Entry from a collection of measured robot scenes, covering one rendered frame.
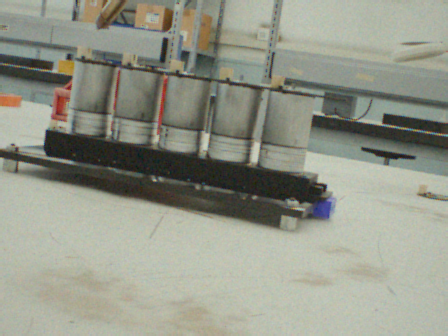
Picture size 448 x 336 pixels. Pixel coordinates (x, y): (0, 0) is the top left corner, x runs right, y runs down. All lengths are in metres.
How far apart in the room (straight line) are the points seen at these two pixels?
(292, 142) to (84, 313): 0.20
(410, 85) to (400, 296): 2.36
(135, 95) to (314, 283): 0.18
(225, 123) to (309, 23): 4.51
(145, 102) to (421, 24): 4.42
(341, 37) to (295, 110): 4.46
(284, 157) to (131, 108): 0.09
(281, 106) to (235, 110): 0.02
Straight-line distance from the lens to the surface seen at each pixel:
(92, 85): 0.38
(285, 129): 0.35
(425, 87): 2.58
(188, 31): 4.63
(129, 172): 0.34
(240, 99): 0.35
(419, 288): 0.25
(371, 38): 4.77
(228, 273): 0.23
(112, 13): 0.36
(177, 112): 0.36
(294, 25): 4.87
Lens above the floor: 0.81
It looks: 7 degrees down
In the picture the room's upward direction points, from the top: 9 degrees clockwise
